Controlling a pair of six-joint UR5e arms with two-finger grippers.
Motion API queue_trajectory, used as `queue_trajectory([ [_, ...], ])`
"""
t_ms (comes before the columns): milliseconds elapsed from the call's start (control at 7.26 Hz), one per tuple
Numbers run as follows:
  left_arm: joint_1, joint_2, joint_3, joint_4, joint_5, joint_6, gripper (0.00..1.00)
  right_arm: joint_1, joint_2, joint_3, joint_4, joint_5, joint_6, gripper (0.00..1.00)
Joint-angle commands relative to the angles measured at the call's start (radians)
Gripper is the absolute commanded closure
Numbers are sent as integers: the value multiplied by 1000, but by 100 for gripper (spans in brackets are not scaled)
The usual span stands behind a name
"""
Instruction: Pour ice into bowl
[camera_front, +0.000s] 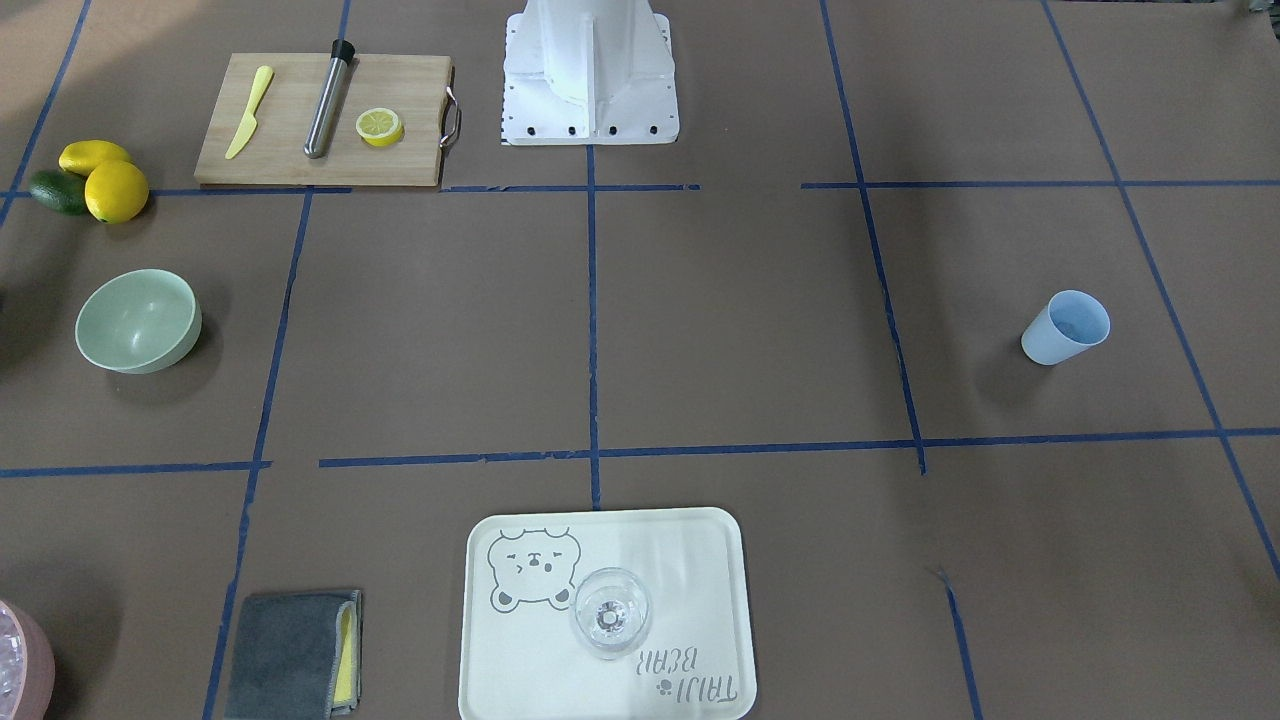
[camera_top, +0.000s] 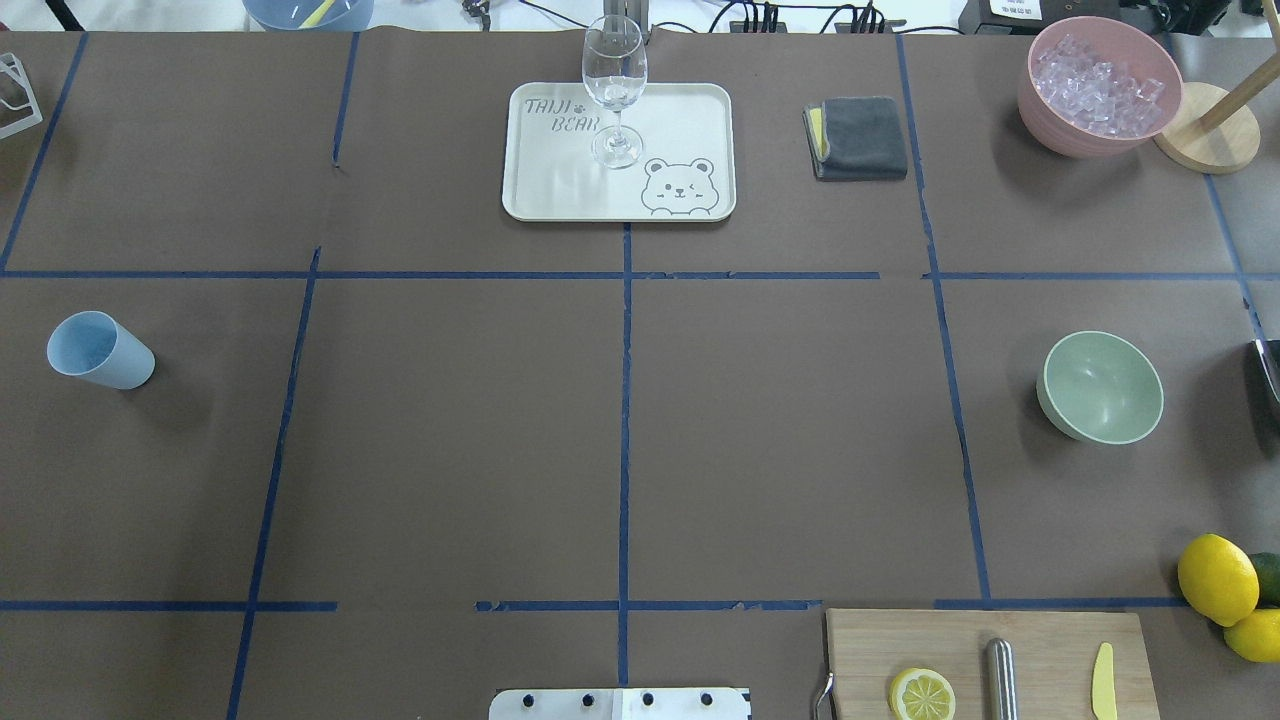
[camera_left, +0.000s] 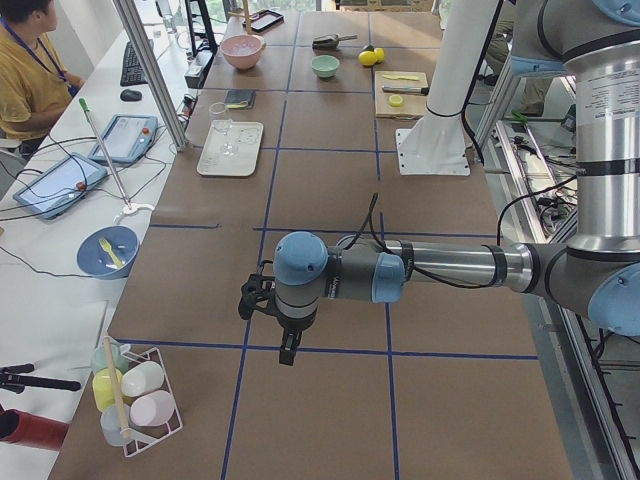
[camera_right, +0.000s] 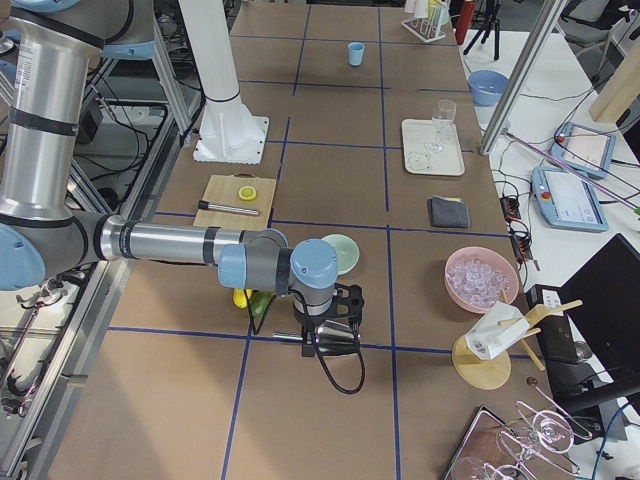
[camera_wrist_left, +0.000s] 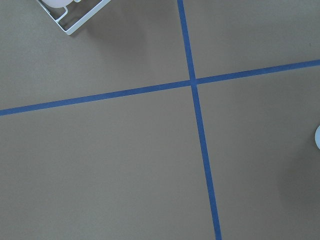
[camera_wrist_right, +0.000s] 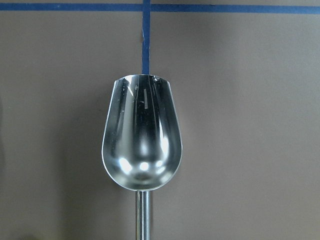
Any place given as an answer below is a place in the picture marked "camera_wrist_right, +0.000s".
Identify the steel ice scoop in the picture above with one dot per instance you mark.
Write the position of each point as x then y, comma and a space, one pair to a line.
141, 145

